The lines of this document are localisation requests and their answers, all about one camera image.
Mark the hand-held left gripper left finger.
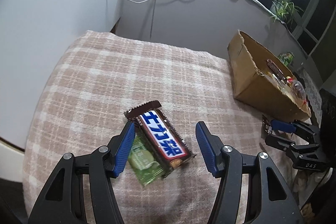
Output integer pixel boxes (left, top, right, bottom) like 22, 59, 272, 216
28, 121, 136, 224

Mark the cardboard box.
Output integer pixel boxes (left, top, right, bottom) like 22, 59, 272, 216
227, 29, 312, 123

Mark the white lace cloth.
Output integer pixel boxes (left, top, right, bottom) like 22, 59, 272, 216
297, 68, 322, 119

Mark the potted spider plant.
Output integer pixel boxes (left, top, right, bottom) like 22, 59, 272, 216
268, 0, 304, 26

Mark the green snack packet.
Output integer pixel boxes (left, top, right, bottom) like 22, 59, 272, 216
127, 133, 172, 188

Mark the plaid blanket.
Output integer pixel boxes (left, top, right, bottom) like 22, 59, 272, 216
22, 30, 313, 224

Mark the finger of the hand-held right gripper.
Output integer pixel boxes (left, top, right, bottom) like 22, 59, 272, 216
270, 120, 320, 138
265, 135, 299, 152

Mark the clear packet dark snack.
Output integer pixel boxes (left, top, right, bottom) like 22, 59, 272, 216
291, 80, 308, 106

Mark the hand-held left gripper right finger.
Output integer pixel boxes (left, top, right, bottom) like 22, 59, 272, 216
196, 121, 302, 224

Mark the green printed bag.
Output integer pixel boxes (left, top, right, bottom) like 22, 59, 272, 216
278, 52, 295, 66

